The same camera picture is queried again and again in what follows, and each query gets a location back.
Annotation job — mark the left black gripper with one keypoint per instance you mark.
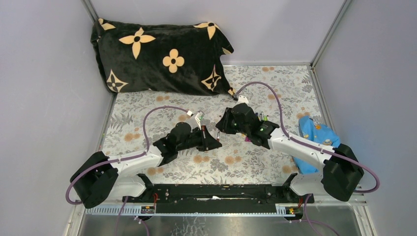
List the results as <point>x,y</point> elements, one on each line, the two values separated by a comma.
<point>209,143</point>

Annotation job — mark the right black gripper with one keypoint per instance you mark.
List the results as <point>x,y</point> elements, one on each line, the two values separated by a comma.
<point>223,124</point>

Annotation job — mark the brown pen cap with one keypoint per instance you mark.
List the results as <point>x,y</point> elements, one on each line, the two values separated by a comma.
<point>203,131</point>

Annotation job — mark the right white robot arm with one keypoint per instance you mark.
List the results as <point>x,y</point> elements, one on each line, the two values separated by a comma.
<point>338,174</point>

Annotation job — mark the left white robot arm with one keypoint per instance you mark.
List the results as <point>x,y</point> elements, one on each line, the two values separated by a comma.
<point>103,178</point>

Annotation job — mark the floral table mat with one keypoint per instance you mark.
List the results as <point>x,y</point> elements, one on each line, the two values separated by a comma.
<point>285,93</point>

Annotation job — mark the black pillow with beige flowers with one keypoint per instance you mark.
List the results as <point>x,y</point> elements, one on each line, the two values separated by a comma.
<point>182,59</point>

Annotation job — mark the blue cloth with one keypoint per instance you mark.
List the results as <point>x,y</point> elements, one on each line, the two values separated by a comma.
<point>316,132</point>

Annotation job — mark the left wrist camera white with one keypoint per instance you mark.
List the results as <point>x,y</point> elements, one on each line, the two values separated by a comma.
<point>198,117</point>

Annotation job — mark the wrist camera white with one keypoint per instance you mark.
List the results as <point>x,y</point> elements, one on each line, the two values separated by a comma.
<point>242,99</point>
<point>198,117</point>

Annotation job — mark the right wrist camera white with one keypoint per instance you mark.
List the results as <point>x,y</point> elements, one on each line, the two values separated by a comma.
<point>242,99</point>

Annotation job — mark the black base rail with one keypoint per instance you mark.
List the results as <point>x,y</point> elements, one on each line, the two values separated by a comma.
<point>218,198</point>

